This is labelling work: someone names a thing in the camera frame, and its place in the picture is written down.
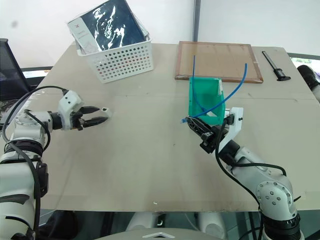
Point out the black mesh office chair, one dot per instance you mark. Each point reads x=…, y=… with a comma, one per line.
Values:
x=11, y=70

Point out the white rounded shell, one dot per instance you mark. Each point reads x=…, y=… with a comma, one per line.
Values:
x=141, y=221
x=211, y=223

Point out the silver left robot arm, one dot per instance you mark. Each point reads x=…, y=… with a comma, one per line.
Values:
x=26, y=121

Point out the green plastic bin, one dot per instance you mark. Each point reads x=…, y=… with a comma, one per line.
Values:
x=207, y=96

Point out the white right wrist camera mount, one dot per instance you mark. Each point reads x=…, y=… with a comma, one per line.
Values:
x=237, y=122

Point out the black caliper tool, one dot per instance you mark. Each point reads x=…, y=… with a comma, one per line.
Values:
x=271, y=62

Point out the white perforated plastic basket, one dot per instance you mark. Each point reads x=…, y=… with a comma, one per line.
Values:
x=125, y=62

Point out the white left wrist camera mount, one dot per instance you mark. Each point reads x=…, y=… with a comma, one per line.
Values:
x=68, y=101

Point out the black and white rounded object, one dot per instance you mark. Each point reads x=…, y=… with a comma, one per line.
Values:
x=308, y=75

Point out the grey curved chest plate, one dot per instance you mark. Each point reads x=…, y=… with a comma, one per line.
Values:
x=160, y=233

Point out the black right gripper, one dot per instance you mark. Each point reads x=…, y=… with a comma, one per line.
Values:
x=212, y=140

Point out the grey vertical post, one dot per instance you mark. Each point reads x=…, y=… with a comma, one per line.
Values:
x=196, y=20

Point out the wooden framed board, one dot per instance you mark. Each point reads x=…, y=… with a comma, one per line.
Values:
x=225, y=60

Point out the white coupler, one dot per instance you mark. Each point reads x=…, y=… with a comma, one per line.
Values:
x=212, y=113
x=106, y=111

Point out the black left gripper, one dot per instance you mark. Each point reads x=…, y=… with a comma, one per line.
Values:
x=77, y=119

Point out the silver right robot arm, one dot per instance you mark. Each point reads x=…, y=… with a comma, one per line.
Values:
x=275, y=195

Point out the dark blue glossy packet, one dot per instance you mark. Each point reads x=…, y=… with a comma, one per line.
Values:
x=112, y=22

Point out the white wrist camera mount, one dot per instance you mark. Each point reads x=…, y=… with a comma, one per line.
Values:
x=68, y=101
x=237, y=122

